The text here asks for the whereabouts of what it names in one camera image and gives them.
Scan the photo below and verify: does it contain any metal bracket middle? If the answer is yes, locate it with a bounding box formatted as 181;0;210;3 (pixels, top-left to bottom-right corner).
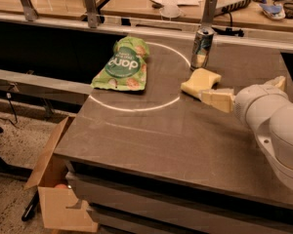
84;0;100;28

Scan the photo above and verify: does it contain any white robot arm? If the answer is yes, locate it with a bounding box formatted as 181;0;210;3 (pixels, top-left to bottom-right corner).
199;76;293;190

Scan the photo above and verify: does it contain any cardboard box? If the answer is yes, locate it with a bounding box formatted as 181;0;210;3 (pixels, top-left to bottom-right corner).
24;117;98;234

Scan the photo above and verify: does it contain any white face mask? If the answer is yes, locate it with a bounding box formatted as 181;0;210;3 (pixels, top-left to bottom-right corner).
159;5;183;19

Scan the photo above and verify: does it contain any white power strip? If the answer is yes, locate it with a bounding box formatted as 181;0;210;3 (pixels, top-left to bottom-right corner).
215;0;252;16

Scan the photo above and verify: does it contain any yellow sponge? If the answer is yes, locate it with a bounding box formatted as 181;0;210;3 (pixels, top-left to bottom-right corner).
181;68;222;98

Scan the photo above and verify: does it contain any black mesh cup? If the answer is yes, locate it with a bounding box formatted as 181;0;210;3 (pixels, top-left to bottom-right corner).
283;2;293;19

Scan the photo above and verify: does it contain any green chip bag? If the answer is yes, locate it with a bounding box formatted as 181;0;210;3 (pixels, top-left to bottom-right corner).
91;36;149;91

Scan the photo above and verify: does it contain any black cable on floor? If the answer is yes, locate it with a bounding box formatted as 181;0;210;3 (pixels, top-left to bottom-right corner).
0;91;21;129

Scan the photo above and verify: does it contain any orange ball in box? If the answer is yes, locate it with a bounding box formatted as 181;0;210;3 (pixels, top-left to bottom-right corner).
54;183;69;189

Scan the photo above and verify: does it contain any metal bracket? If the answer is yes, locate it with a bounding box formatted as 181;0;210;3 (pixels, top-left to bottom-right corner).
201;0;218;27
84;0;100;28
20;0;38;21

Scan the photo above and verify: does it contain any metal bracket right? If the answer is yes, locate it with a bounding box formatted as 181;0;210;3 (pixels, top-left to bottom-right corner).
201;0;218;27

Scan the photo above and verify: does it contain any blue white cloth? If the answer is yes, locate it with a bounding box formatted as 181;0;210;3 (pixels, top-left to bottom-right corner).
260;4;285;20

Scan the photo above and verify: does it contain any redbull can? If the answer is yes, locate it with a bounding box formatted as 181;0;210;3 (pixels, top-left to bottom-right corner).
190;26;214;70

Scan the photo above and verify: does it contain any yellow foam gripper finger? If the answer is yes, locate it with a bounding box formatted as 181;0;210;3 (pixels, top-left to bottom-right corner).
266;76;286;92
200;89;235;113

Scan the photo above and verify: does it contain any metal bracket left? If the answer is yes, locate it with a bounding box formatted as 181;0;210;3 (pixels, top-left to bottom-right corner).
20;0;38;21

